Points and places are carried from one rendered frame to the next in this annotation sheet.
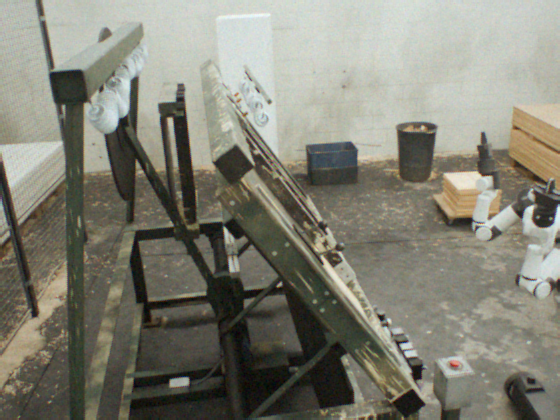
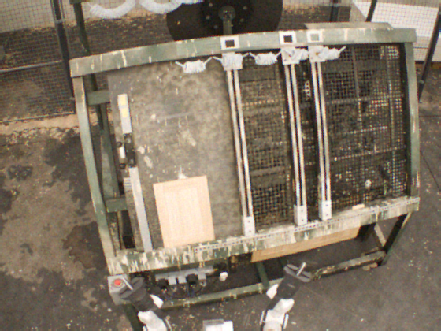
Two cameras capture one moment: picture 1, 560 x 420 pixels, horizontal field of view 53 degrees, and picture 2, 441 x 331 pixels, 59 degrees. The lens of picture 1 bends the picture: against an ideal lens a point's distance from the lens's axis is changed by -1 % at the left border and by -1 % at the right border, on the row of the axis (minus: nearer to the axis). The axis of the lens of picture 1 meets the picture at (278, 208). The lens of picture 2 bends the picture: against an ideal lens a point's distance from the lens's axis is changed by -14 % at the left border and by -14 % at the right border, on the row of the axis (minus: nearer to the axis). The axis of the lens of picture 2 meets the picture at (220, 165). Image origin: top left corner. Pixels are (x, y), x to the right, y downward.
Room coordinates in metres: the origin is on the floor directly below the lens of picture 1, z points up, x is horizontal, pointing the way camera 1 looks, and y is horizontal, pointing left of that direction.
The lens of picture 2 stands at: (2.31, -1.92, 3.18)
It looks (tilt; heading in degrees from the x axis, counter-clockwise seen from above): 47 degrees down; 84
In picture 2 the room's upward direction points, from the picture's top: straight up
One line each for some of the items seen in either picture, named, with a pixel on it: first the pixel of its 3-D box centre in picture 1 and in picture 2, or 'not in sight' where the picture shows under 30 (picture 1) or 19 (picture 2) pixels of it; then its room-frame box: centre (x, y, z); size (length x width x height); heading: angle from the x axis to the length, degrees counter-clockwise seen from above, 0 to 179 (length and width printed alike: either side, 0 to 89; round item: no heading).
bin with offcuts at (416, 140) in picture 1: (415, 151); not in sight; (6.72, -1.74, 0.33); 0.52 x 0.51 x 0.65; 1
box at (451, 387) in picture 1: (453, 383); (120, 290); (1.84, -0.67, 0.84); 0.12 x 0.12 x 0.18; 7
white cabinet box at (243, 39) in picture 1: (250, 108); not in sight; (6.51, 0.27, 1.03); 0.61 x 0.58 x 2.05; 1
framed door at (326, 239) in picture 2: not in sight; (312, 228); (3.17, -0.11, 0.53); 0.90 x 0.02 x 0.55; 7
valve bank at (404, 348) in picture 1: (399, 351); (191, 281); (2.27, -0.55, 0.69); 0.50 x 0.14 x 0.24; 7
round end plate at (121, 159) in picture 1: (122, 115); (226, 13); (2.61, 0.71, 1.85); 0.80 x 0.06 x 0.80; 7
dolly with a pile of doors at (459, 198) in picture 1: (464, 197); not in sight; (5.43, -1.94, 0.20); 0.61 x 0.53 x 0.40; 1
